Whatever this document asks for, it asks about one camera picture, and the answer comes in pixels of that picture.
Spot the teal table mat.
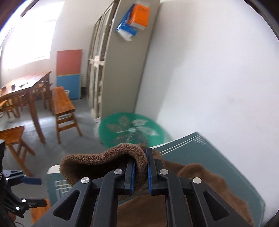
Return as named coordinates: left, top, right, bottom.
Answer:
left=46, top=131, right=266, bottom=227

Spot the orange and blue box stack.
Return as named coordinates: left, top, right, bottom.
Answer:
left=115, top=1, right=150, bottom=41

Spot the green round plastic stool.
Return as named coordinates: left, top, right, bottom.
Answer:
left=98, top=113, right=172, bottom=148

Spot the blue foam mat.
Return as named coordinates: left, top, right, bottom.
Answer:
left=56, top=74, right=81, bottom=100

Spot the wooden table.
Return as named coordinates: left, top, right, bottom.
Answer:
left=1, top=71, right=52, bottom=144

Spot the wooden stool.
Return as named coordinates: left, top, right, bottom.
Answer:
left=1, top=126, right=35, bottom=177

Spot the brown fleece garment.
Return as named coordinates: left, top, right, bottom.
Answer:
left=60, top=143, right=254, bottom=226

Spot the red foam mat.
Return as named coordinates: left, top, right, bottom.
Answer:
left=56, top=49, right=82, bottom=76

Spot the wooden bench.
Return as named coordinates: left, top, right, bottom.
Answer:
left=52, top=87, right=83, bottom=144

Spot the grey metal cabinet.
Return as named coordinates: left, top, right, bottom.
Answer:
left=86, top=1, right=160, bottom=120

